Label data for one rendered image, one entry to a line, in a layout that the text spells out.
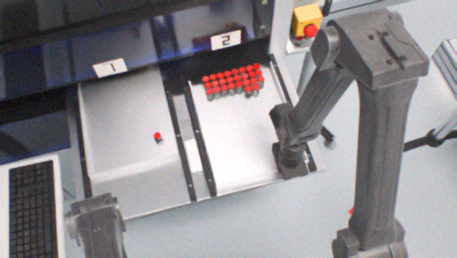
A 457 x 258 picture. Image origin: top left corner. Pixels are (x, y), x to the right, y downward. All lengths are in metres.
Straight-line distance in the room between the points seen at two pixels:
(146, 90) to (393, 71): 0.92
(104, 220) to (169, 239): 1.44
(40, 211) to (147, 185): 0.33
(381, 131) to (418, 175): 1.71
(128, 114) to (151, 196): 0.27
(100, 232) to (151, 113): 0.73
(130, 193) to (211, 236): 0.90
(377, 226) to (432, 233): 1.52
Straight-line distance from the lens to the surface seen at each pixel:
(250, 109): 1.29
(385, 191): 0.69
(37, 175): 1.40
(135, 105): 1.33
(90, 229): 0.64
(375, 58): 0.57
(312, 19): 1.31
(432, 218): 2.27
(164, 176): 1.22
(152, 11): 1.10
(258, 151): 1.23
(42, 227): 1.34
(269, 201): 2.11
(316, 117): 0.83
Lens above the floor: 2.02
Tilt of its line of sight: 64 degrees down
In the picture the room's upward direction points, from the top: 11 degrees counter-clockwise
